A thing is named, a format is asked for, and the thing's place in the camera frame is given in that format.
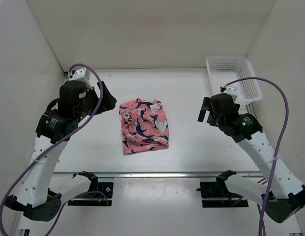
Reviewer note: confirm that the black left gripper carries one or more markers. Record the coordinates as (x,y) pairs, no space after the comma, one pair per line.
(108,101)

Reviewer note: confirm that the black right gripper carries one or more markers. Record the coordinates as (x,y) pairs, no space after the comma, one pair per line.
(207,106)

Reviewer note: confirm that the pink shark print shorts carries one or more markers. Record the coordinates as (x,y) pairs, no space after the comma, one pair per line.
(144,126)

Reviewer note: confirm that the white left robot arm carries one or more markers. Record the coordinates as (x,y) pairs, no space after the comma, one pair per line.
(36,198)

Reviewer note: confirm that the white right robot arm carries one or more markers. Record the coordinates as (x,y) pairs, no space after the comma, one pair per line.
(287,193)

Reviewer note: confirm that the white plastic basket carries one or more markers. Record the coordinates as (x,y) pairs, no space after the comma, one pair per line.
(225,69)

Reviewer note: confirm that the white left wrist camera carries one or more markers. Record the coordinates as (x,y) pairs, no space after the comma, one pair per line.
(81,74)

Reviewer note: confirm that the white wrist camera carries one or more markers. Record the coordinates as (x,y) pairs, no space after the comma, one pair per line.
(81,74)
(231,92)

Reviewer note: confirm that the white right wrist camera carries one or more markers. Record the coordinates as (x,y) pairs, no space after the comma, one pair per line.
(231,92)

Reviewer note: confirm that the aluminium right side rail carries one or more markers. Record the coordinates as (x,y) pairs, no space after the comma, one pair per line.
(250,109)

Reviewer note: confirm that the aluminium front rail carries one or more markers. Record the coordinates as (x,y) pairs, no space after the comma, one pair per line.
(254,174)

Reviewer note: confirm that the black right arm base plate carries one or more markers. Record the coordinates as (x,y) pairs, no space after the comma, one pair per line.
(213,197)

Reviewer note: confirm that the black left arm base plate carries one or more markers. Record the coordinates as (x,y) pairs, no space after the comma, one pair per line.
(100,192)

